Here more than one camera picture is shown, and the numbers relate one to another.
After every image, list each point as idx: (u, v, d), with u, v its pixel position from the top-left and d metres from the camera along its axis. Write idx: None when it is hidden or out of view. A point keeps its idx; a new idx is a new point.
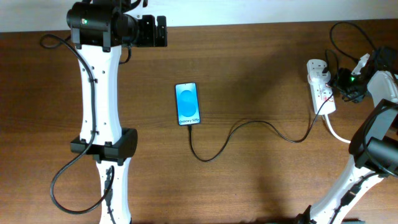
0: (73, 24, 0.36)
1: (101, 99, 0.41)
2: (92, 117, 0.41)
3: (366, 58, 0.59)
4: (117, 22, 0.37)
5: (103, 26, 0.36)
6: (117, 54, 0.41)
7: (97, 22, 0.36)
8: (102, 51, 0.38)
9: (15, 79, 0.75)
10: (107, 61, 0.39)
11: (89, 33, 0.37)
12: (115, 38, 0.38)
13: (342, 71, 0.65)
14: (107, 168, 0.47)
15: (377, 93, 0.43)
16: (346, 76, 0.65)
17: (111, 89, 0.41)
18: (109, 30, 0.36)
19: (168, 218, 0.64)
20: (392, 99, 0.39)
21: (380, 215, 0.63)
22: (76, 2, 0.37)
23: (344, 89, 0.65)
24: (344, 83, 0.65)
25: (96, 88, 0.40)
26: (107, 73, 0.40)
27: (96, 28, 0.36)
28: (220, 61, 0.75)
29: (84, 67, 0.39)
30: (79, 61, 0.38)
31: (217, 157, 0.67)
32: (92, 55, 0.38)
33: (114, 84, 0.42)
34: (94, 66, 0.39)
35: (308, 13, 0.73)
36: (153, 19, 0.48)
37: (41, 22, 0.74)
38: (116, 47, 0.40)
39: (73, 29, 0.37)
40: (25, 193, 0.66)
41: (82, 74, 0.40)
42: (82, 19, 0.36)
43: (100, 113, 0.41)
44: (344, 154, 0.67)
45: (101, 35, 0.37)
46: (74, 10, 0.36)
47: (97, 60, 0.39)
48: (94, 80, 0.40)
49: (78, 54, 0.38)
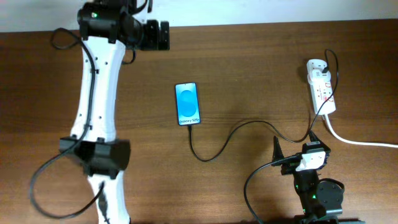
0: (83, 18, 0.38)
1: (99, 92, 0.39)
2: (87, 110, 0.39)
3: (303, 163, 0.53)
4: (125, 20, 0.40)
5: (111, 20, 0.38)
6: (122, 52, 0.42)
7: (106, 17, 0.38)
8: (108, 43, 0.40)
9: (15, 80, 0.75)
10: (112, 51, 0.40)
11: (97, 27, 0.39)
12: (121, 34, 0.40)
13: (312, 178, 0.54)
14: (99, 183, 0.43)
15: (306, 168, 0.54)
16: (306, 180, 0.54)
17: (111, 83, 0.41)
18: (117, 24, 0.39)
19: (168, 218, 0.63)
20: (305, 168, 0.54)
21: (380, 216, 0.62)
22: (88, 2, 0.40)
23: (310, 185, 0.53)
24: (313, 186, 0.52)
25: (96, 79, 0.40)
26: (110, 65, 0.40)
27: (104, 22, 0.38)
28: (220, 60, 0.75)
29: (88, 57, 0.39)
30: (84, 51, 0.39)
31: (217, 156, 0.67)
32: (98, 45, 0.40)
33: (114, 79, 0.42)
34: (97, 57, 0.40)
35: (307, 13, 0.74)
36: (157, 23, 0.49)
37: (43, 23, 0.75)
38: (122, 45, 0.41)
39: (83, 22, 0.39)
40: (26, 193, 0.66)
41: (84, 65, 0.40)
42: (92, 13, 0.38)
43: (97, 106, 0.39)
44: (344, 153, 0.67)
45: (108, 30, 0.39)
46: (86, 7, 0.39)
47: (102, 50, 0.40)
48: (96, 70, 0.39)
49: (84, 44, 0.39)
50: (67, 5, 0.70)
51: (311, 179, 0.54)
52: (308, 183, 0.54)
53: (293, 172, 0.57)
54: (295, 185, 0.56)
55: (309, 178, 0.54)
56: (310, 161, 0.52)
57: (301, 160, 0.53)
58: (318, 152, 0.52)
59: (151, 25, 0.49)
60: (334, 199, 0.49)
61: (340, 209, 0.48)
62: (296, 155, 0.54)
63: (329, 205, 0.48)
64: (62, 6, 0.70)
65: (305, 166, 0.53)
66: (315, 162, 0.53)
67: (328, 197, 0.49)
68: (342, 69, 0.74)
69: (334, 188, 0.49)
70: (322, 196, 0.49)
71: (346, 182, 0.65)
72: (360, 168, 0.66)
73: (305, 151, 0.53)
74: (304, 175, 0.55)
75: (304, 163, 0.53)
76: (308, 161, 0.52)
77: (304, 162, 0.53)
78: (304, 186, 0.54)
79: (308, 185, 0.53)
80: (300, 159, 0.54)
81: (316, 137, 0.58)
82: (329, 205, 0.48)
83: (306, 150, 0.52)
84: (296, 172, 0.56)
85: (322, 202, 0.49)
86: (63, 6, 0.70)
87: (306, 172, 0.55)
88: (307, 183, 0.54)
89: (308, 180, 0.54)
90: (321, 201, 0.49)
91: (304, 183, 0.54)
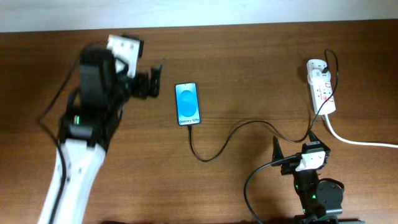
0: (64, 123, 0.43)
1: (66, 204, 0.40)
2: (50, 220, 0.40)
3: (303, 163, 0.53)
4: (104, 125, 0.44)
5: (89, 129, 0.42)
6: (100, 154, 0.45)
7: (83, 126, 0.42)
8: (85, 149, 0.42)
9: (14, 79, 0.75)
10: (86, 160, 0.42)
11: (76, 132, 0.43)
12: (99, 139, 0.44)
13: (312, 178, 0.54)
14: None
15: (306, 168, 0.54)
16: (307, 180, 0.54)
17: (82, 188, 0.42)
18: (94, 133, 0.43)
19: (168, 218, 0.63)
20: (305, 168, 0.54)
21: (380, 216, 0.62)
22: (71, 102, 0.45)
23: (310, 185, 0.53)
24: (313, 186, 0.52)
25: (66, 188, 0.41)
26: (83, 173, 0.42)
27: (82, 130, 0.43)
28: (220, 60, 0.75)
29: (62, 165, 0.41)
30: (59, 157, 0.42)
31: (217, 157, 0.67)
32: (74, 150, 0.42)
33: (86, 185, 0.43)
34: (71, 165, 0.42)
35: (306, 13, 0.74)
36: (144, 76, 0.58)
37: (44, 23, 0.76)
38: (101, 149, 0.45)
39: (63, 127, 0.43)
40: (25, 193, 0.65)
41: (56, 173, 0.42)
42: (74, 118, 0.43)
43: (63, 216, 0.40)
44: (344, 153, 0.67)
45: (86, 137, 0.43)
46: (68, 112, 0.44)
47: (78, 155, 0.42)
48: (66, 179, 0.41)
49: (60, 149, 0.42)
50: (69, 5, 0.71)
51: (311, 179, 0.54)
52: (308, 183, 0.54)
53: (293, 172, 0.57)
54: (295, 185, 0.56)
55: (308, 178, 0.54)
56: (309, 160, 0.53)
57: (300, 160, 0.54)
58: (319, 152, 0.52)
59: (138, 78, 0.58)
60: (334, 199, 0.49)
61: (339, 209, 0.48)
62: (296, 155, 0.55)
63: (329, 205, 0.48)
64: (63, 7, 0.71)
65: (305, 166, 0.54)
66: (315, 162, 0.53)
67: (327, 197, 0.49)
68: (342, 70, 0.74)
69: (334, 188, 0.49)
70: (322, 196, 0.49)
71: (346, 182, 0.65)
72: (360, 168, 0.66)
73: (305, 151, 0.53)
74: (304, 175, 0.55)
75: (303, 163, 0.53)
76: (308, 161, 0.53)
77: (303, 162, 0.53)
78: (304, 186, 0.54)
79: (308, 186, 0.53)
80: (300, 159, 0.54)
81: (316, 137, 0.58)
82: (329, 205, 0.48)
83: (306, 150, 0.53)
84: (296, 172, 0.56)
85: (322, 202, 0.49)
86: (64, 6, 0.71)
87: (306, 172, 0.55)
88: (306, 183, 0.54)
89: (308, 180, 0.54)
90: (321, 201, 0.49)
91: (304, 184, 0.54)
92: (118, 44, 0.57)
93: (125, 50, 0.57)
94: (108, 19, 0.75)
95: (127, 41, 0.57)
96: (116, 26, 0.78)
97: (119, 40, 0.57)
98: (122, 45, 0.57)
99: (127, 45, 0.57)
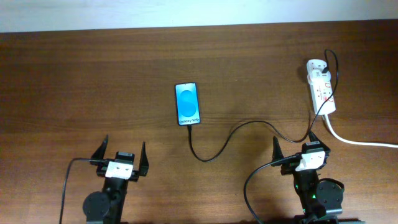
0: None
1: None
2: None
3: (303, 162, 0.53)
4: None
5: None
6: None
7: None
8: None
9: (15, 79, 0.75)
10: None
11: None
12: None
13: (311, 177, 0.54)
14: None
15: (306, 168, 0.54)
16: (306, 181, 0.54)
17: None
18: None
19: (168, 218, 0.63)
20: (303, 168, 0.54)
21: (380, 216, 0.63)
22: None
23: (310, 185, 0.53)
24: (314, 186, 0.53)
25: None
26: None
27: None
28: (221, 61, 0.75)
29: None
30: None
31: (217, 157, 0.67)
32: None
33: None
34: None
35: (306, 13, 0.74)
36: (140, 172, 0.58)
37: (43, 23, 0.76)
38: None
39: None
40: (25, 193, 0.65)
41: None
42: None
43: None
44: (344, 153, 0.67)
45: None
46: None
47: None
48: None
49: None
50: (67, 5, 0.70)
51: (311, 180, 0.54)
52: (308, 183, 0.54)
53: (293, 172, 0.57)
54: (295, 185, 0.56)
55: (308, 178, 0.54)
56: (310, 161, 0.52)
57: (300, 160, 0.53)
58: (318, 152, 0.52)
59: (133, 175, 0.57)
60: (334, 199, 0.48)
61: (340, 209, 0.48)
62: (296, 155, 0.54)
63: (329, 205, 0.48)
64: (61, 7, 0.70)
65: (305, 166, 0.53)
66: (316, 162, 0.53)
67: (328, 197, 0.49)
68: (342, 70, 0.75)
69: (334, 188, 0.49)
70: (322, 196, 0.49)
71: (346, 182, 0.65)
72: (360, 168, 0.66)
73: (305, 151, 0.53)
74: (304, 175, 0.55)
75: (303, 163, 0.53)
76: (308, 161, 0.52)
77: (303, 162, 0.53)
78: (304, 186, 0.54)
79: (308, 186, 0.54)
80: (300, 159, 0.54)
81: (316, 137, 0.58)
82: (329, 205, 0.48)
83: (306, 150, 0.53)
84: (296, 172, 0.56)
85: (322, 202, 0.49)
86: (63, 7, 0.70)
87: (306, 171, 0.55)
88: (306, 183, 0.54)
89: (308, 180, 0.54)
90: (321, 200, 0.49)
91: (304, 184, 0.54)
92: (114, 170, 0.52)
93: (121, 173, 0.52)
94: (108, 20, 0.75)
95: (121, 163, 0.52)
96: (117, 26, 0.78)
97: (114, 165, 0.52)
98: (117, 172, 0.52)
99: (122, 167, 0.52)
